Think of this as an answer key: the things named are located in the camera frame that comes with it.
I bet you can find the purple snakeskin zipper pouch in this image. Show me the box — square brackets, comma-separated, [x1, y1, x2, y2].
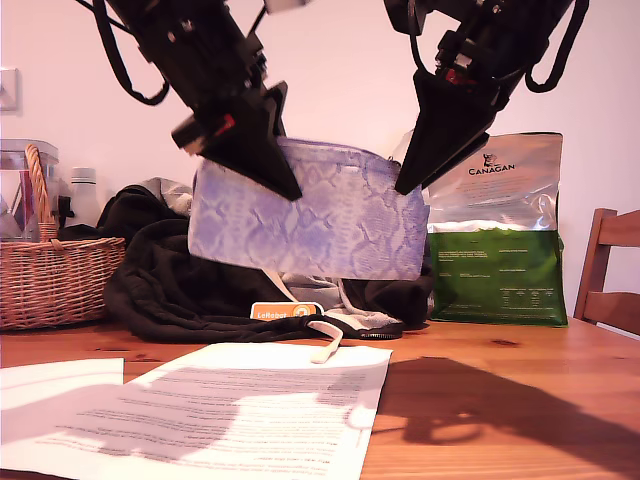
[187, 137, 431, 282]

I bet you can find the large clear water bottle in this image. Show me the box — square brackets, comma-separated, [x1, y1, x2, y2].
[392, 128, 419, 164]

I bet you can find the silver green pet food bag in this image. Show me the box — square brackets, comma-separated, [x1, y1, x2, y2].
[422, 131, 570, 329]

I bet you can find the orange LeRobot sticker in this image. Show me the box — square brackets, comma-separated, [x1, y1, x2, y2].
[249, 301, 325, 321]

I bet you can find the black hoodie grey lining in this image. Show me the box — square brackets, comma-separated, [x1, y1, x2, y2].
[97, 177, 436, 345]

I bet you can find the white insulated bottle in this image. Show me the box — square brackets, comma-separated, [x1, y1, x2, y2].
[69, 167, 105, 229]

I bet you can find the wooden chair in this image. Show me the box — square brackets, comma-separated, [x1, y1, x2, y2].
[573, 207, 640, 336]

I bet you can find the clear plastic lidded container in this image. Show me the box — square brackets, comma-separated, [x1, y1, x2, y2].
[0, 138, 60, 241]

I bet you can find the printed paper sheet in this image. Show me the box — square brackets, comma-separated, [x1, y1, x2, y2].
[0, 342, 395, 480]

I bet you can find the blank white paper sheet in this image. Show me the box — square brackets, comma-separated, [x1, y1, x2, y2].
[0, 357, 125, 441]

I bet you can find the thin black camera cable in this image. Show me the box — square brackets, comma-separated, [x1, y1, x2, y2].
[408, 29, 442, 74]

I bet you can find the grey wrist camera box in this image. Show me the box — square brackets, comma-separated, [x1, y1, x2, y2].
[263, 0, 309, 15]
[383, 0, 430, 37]

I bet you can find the black looping cable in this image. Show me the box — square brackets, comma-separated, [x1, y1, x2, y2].
[92, 0, 171, 107]
[523, 0, 591, 95]

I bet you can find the white hoodie drawstring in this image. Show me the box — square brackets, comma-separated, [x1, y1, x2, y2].
[305, 319, 346, 365]

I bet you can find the wicker basket with handle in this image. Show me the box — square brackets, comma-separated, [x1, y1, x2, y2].
[0, 143, 127, 332]

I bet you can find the white wall switch plate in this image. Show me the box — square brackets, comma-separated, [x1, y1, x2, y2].
[0, 67, 24, 117]

